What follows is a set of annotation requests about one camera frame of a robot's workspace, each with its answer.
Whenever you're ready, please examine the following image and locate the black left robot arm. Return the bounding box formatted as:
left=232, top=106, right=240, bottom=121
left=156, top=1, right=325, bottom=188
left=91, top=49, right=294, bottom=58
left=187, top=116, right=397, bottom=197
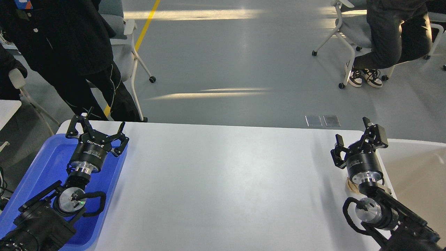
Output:
left=1, top=112, right=129, bottom=251

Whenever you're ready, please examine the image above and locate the white grey chair left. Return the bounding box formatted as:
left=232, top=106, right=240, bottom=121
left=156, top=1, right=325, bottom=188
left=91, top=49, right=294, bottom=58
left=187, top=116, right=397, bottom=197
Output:
left=99, top=0, right=156, bottom=122

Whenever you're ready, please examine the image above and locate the white grey chair right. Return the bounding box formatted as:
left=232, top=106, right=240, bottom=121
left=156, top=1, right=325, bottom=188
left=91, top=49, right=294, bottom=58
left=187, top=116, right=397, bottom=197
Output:
left=312, top=0, right=373, bottom=89

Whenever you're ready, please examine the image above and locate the white chair far right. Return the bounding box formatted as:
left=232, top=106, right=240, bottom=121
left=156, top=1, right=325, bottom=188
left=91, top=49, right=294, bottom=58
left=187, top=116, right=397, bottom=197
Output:
left=423, top=10, right=446, bottom=60

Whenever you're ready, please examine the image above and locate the white grey chair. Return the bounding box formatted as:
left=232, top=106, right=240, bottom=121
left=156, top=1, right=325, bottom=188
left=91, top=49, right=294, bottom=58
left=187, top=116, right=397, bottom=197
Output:
left=312, top=0, right=373, bottom=89
left=99, top=0, right=156, bottom=122

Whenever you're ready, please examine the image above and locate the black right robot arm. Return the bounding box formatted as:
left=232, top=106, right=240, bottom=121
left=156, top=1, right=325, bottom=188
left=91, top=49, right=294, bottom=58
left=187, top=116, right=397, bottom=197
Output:
left=330, top=117, right=445, bottom=251

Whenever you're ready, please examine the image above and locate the blue plastic tray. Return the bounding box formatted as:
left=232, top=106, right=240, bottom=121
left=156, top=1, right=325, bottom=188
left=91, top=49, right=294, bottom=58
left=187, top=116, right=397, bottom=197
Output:
left=0, top=134, right=128, bottom=251

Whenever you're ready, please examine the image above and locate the left metal floor plate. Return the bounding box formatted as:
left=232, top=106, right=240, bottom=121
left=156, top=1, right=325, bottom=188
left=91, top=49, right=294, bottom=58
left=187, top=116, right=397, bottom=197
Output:
left=305, top=115, right=323, bottom=128

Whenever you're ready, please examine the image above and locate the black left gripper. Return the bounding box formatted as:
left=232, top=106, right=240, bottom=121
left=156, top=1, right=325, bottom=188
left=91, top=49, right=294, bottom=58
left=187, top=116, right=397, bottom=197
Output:
left=65, top=107, right=130, bottom=174

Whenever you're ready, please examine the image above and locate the metal floor plate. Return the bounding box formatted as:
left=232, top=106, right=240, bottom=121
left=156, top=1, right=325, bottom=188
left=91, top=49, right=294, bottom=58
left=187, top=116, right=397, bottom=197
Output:
left=323, top=115, right=341, bottom=127
left=305, top=115, right=323, bottom=128

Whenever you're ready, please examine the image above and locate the brown paper ball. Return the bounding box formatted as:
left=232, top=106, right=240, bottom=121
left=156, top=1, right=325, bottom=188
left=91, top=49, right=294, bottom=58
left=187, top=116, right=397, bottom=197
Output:
left=346, top=177, right=361, bottom=194

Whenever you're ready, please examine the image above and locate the right metal floor plate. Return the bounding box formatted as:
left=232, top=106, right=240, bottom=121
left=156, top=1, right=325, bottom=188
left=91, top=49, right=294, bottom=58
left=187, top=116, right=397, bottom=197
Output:
left=323, top=115, right=341, bottom=127

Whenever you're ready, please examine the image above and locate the person in black clothes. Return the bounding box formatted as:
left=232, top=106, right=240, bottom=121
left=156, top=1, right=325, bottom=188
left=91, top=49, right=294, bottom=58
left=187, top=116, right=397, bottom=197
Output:
left=0, top=0, right=141, bottom=122

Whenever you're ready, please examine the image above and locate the seated person in black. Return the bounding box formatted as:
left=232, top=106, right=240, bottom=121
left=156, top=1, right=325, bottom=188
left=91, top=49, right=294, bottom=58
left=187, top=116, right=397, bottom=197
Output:
left=347, top=0, right=432, bottom=88

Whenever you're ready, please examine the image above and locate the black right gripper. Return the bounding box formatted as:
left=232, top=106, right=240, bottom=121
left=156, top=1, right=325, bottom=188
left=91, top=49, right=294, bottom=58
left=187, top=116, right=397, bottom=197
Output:
left=330, top=116, right=389, bottom=184

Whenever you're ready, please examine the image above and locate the white side table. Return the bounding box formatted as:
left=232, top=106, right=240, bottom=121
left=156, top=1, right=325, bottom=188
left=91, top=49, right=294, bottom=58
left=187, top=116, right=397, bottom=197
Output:
left=0, top=100, right=22, bottom=130

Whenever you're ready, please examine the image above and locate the white chair far left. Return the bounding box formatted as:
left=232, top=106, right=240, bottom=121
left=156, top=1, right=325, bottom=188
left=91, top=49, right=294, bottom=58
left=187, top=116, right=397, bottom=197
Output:
left=1, top=46, right=61, bottom=136

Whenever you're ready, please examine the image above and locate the white plastic bin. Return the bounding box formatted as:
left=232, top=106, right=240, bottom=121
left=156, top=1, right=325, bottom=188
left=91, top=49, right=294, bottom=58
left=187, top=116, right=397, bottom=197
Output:
left=378, top=139, right=446, bottom=246

